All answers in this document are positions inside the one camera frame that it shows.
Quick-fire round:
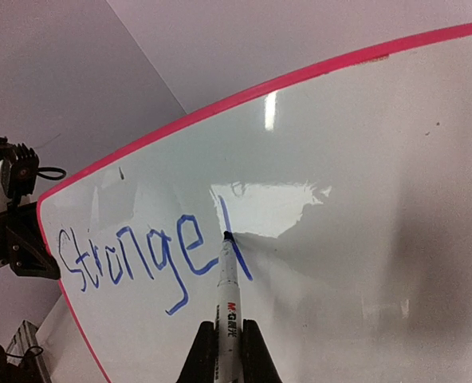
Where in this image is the aluminium front rail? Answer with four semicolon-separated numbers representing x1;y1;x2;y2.
6;320;52;383

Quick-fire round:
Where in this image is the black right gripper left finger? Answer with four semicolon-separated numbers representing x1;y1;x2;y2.
176;321;218;383

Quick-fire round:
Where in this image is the pink framed whiteboard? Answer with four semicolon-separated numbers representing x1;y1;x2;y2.
38;23;472;382

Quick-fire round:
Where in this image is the left base black cable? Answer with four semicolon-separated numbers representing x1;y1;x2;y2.
4;345;45;368

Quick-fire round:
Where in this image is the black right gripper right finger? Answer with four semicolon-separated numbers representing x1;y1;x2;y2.
240;319;283;383

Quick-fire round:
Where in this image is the white marker pen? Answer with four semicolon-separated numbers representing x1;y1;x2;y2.
214;231;244;382

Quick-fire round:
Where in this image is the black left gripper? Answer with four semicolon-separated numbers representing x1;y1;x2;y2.
0;202;61;280

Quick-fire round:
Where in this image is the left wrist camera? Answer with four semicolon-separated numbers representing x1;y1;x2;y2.
0;137;39;214

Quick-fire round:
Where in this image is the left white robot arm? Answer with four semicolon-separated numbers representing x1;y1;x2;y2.
0;137;61;382

